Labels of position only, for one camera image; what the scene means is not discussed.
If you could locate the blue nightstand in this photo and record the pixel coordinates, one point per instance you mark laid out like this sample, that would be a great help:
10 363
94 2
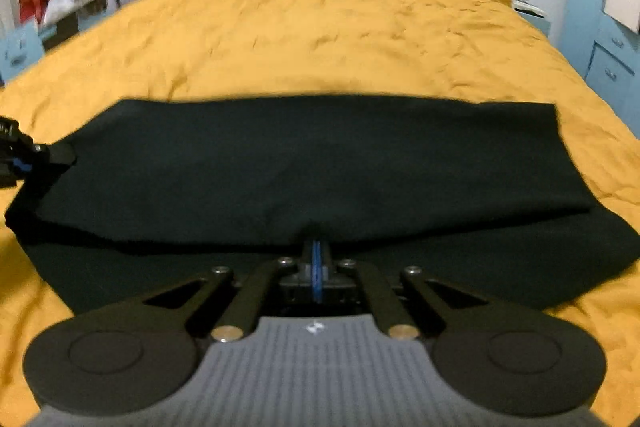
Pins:
535 23

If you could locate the blue chair with face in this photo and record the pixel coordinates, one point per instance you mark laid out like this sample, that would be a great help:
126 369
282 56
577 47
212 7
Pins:
17 52

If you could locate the yellow quilted bed blanket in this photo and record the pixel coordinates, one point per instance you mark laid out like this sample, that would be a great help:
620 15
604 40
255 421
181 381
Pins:
320 27

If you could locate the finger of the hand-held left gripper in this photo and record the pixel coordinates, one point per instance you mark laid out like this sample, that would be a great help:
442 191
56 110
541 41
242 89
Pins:
52 153

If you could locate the blue and white wardrobe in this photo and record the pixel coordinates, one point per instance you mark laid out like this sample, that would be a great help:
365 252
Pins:
610 57

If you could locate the black pants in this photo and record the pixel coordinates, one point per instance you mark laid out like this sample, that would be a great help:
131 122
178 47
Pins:
320 167

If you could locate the red bag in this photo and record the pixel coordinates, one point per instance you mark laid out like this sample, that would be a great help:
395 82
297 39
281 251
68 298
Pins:
32 6

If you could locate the white plastic bag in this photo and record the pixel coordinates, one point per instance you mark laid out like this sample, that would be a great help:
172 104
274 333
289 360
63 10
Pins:
59 7

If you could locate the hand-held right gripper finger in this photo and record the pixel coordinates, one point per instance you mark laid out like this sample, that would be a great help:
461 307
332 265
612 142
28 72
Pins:
314 263
320 263

